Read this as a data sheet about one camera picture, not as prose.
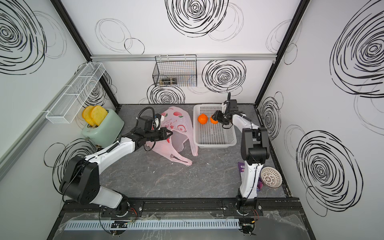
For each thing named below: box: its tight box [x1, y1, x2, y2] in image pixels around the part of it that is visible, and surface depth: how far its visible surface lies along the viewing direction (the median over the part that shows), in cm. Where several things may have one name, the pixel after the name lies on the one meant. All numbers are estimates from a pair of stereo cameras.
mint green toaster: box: [81, 108, 125, 148], surface depth 91 cm
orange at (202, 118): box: [197, 113, 208, 125], surface depth 106 cm
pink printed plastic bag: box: [146, 106, 199, 166], surface depth 90 cm
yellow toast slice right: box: [91, 105, 108, 127], surface depth 90 cm
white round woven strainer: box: [260, 166, 283, 189], surface depth 82 cm
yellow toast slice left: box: [82, 105, 96, 127], surface depth 88 cm
